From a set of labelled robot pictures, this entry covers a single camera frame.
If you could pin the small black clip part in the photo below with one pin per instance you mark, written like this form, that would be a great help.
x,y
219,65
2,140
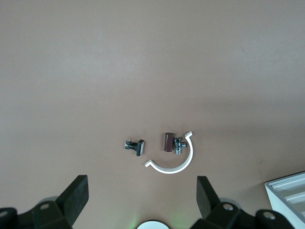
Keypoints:
x,y
139,148

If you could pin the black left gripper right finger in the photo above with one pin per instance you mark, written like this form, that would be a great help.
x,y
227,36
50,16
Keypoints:
x,y
209,202

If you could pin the small black brown component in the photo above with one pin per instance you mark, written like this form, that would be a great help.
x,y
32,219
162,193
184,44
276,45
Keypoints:
x,y
167,143

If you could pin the white drawer cabinet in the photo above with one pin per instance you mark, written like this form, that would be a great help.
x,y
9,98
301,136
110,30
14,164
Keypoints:
x,y
276,193

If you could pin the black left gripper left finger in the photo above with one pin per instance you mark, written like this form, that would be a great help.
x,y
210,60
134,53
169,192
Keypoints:
x,y
71,200

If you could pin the white curved pipe clamp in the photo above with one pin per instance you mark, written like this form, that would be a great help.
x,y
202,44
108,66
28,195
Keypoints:
x,y
188,155

